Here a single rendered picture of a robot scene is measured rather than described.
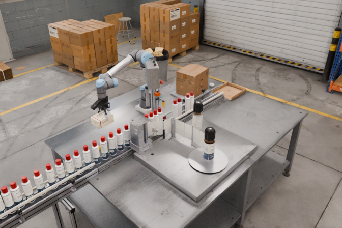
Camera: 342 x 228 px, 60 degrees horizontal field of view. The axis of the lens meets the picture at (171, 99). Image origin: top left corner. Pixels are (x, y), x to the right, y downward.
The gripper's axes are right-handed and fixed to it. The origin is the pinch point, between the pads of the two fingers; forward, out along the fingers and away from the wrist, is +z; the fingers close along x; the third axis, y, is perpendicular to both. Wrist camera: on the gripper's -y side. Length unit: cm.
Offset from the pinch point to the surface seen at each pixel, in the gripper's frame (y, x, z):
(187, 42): 387, 212, 61
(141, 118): 6.3, -44.7, -14.1
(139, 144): -3, -51, 4
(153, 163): -4, -68, 13
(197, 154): 26, -87, 11
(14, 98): 32, 304, 99
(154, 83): 31, -36, -34
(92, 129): -3.0, 14.0, 17.4
